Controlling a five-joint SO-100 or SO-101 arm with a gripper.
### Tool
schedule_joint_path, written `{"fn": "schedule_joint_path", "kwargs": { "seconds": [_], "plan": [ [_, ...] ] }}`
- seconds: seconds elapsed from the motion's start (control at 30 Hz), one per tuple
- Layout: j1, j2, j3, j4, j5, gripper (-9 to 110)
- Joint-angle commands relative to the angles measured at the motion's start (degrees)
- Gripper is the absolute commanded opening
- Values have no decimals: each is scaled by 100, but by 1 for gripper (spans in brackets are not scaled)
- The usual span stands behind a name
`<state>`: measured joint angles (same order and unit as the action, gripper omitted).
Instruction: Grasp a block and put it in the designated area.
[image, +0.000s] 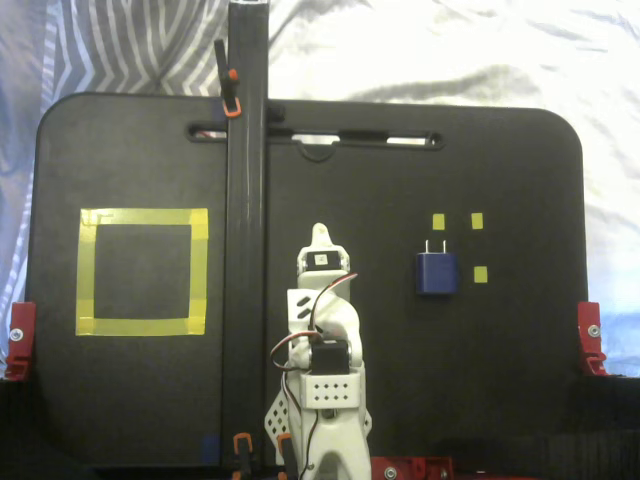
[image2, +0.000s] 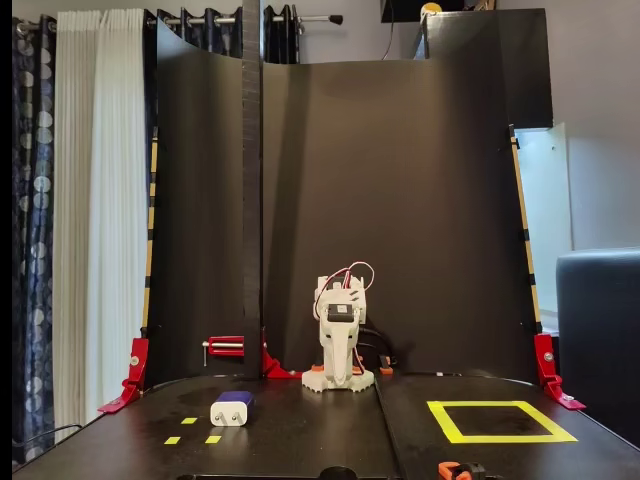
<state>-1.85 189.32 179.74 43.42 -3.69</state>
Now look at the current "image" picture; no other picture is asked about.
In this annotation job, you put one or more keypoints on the red corner clamp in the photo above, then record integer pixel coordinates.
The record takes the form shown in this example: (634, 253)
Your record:
(590, 320)
(22, 320)

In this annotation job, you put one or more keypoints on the small orange clamp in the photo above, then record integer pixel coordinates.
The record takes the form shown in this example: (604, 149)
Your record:
(243, 442)
(285, 442)

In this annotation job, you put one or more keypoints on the yellow tape square outline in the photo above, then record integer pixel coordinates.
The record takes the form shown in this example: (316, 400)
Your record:
(140, 216)

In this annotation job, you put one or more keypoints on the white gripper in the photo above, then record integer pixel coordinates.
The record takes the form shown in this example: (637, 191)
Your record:
(320, 260)

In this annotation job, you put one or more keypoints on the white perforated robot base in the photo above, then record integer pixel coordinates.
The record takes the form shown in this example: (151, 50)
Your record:
(277, 417)

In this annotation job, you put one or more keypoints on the small yellow tape marker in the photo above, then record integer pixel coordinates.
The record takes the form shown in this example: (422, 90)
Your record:
(438, 222)
(480, 274)
(477, 221)

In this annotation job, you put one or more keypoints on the long black bar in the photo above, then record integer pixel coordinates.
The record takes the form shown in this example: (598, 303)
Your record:
(245, 200)

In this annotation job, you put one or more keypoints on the red base bracket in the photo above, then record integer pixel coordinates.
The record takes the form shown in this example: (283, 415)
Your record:
(410, 470)

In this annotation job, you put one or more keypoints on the blue charger block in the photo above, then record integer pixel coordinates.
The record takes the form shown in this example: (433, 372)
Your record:
(437, 275)

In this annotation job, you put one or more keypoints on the white gray patterned bed sheet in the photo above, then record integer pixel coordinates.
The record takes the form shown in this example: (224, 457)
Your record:
(450, 50)

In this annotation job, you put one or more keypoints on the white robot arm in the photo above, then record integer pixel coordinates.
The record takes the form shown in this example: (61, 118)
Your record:
(330, 390)

